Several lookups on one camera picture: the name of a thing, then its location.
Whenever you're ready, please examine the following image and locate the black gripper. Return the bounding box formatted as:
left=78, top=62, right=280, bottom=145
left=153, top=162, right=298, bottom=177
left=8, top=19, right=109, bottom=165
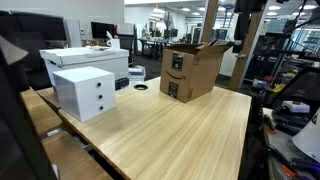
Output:
left=232, top=0, right=268, bottom=54

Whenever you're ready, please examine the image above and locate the white drawer with black knob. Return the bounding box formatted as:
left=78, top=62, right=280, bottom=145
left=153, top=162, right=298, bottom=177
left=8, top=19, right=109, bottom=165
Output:
left=79, top=76, right=117, bottom=101

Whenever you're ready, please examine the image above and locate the brown cardboard shipping box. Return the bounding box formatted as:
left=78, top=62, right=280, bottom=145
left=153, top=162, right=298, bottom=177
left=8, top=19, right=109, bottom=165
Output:
left=159, top=40, right=233, bottom=104

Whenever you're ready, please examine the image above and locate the metal shelf rack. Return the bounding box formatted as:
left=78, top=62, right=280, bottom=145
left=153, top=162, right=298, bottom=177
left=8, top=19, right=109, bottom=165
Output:
left=244, top=18, right=320, bottom=86

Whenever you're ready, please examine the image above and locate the black angled panel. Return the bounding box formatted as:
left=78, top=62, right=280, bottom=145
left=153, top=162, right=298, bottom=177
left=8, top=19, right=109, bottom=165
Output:
left=273, top=65, right=320, bottom=111

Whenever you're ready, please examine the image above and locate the white grey device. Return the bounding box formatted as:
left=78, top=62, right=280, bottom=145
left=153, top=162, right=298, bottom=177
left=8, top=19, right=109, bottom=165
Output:
left=281, top=100, right=311, bottom=114

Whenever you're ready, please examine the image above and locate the clear plastic storage bin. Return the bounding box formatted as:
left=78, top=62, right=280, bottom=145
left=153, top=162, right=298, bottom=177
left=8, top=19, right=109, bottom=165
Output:
left=128, top=65, right=147, bottom=87

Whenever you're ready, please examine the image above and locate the black office chair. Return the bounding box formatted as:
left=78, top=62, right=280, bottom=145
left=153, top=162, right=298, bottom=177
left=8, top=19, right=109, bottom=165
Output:
left=116, top=33, right=136, bottom=64

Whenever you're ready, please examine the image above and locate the dark blue box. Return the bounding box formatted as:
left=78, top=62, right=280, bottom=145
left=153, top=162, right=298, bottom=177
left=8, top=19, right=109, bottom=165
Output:
left=114, top=77, right=130, bottom=91

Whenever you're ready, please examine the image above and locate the white cup with tissue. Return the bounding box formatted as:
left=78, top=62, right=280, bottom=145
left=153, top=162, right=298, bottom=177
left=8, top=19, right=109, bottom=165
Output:
left=105, top=30, right=122, bottom=51

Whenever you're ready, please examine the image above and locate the black computer monitor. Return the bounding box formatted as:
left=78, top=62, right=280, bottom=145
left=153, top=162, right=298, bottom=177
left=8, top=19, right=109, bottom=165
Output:
left=90, top=21, right=116, bottom=39
left=9, top=11, right=68, bottom=43

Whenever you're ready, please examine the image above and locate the black foreground stand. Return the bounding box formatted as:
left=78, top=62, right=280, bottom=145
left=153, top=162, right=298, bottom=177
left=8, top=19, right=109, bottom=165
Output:
left=0, top=33, right=58, bottom=180

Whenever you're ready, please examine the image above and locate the wooden post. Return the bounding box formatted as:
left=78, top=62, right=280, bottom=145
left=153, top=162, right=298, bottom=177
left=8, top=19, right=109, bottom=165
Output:
left=229, top=9, right=268, bottom=92
left=201, top=0, right=219, bottom=44

